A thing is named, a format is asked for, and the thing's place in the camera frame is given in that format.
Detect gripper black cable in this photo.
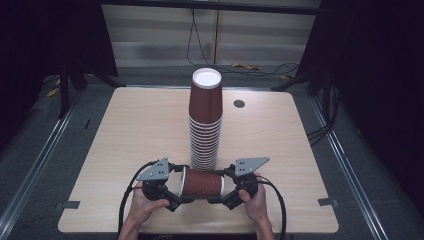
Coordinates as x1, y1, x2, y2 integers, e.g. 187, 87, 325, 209
117, 160, 158, 235
257, 175, 288, 240

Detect yellow floor tape strips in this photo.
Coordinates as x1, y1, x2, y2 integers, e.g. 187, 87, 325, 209
46, 78, 62, 98

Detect black curtain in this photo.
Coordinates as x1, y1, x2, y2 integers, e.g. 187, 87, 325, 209
0, 0, 119, 152
295, 0, 424, 216

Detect person's left hand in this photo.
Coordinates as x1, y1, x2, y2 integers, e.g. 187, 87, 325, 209
127, 181, 171, 225

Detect black metal stand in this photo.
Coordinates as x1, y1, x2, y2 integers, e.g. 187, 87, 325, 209
57, 61, 127, 120
270, 66, 335, 118

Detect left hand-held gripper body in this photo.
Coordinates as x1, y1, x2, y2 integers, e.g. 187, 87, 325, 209
136, 157, 183, 213

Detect thin dark vertical cord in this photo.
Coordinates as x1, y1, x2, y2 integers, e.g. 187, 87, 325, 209
213, 9, 221, 65

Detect grey tape piece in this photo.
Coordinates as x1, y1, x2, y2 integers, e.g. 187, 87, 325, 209
317, 197, 340, 207
54, 200, 81, 210

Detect person's right hand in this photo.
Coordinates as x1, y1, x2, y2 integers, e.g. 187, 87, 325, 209
237, 171, 270, 225

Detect bundle of black cables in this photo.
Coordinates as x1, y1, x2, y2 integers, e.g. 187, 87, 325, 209
306, 85, 342, 148

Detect long yellow floor tape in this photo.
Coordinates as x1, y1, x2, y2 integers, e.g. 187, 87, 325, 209
231, 62, 262, 71

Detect stack of brown paper cups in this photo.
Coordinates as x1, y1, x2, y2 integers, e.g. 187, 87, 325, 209
188, 67, 224, 172

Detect black overhead bar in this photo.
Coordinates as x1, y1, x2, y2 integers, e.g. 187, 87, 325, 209
99, 0, 322, 16

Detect single brown ribbed cup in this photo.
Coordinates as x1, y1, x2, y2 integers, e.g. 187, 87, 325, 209
178, 165, 226, 201

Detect black floor cables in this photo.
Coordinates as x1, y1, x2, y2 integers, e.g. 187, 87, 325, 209
219, 62, 300, 77

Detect metal floor rail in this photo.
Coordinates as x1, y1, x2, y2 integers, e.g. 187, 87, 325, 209
309, 96, 382, 240
0, 89, 85, 232

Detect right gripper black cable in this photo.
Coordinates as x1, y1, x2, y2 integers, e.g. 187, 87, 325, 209
257, 175, 288, 240

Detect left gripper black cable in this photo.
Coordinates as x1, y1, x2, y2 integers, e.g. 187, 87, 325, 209
117, 160, 158, 235

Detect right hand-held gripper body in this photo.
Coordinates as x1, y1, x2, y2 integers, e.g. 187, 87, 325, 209
221, 156, 271, 211

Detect black hanging cable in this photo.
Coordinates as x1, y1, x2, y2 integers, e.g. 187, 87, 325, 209
186, 8, 210, 68

